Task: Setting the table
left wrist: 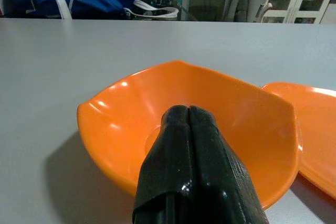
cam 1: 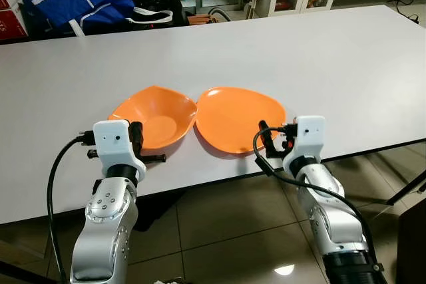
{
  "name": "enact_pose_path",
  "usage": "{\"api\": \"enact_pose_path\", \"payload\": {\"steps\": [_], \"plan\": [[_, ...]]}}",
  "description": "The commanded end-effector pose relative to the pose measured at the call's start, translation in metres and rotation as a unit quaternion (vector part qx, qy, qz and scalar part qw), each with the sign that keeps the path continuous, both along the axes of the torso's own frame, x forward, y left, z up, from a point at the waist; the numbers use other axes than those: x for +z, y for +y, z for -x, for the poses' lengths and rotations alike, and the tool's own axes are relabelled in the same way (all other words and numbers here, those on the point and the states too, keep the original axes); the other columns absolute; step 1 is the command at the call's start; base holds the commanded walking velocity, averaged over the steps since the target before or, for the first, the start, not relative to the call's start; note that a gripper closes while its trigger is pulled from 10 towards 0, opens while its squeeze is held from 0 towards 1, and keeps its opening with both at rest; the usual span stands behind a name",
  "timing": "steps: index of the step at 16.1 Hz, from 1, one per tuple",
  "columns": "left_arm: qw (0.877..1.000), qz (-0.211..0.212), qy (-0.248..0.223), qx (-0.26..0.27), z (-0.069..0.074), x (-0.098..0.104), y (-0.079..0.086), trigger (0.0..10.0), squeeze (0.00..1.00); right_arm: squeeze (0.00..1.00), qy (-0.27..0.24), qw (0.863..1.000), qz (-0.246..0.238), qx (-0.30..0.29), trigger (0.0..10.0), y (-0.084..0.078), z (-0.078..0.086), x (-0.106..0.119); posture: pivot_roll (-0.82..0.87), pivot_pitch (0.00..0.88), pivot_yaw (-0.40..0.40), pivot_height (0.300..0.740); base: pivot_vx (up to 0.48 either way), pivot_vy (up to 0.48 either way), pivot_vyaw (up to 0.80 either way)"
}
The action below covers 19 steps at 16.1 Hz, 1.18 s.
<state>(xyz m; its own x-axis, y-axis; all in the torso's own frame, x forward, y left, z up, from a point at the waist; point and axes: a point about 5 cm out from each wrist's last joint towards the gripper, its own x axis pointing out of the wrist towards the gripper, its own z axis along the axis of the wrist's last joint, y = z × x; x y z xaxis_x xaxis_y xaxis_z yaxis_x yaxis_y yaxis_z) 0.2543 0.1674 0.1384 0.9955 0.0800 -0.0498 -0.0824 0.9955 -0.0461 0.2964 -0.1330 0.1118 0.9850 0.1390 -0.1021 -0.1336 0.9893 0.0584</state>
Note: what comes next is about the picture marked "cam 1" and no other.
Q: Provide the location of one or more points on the flat orange plate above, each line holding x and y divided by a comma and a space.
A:
236, 118

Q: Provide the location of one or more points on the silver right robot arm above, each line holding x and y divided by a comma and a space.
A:
333, 217

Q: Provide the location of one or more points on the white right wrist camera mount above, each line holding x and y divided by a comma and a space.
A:
310, 134

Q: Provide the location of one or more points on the small brown box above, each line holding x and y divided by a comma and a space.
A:
198, 18

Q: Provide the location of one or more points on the blue bag with white stripes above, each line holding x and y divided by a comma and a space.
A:
80, 4

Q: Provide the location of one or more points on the black chair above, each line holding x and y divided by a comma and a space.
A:
413, 244

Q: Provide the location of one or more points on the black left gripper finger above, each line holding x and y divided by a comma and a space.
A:
155, 158
93, 154

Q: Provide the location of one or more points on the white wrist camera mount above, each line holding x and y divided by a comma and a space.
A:
310, 134
113, 145

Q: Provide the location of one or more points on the black table leg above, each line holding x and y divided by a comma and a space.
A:
406, 191

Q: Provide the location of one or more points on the red and white carton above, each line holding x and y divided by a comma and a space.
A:
12, 1

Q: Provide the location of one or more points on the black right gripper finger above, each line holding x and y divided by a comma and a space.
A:
264, 132

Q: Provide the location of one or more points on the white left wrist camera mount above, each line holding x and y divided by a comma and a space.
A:
113, 145

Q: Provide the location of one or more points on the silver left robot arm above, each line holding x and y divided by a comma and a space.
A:
106, 231

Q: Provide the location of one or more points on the deep orange bowl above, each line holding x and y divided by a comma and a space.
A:
156, 114

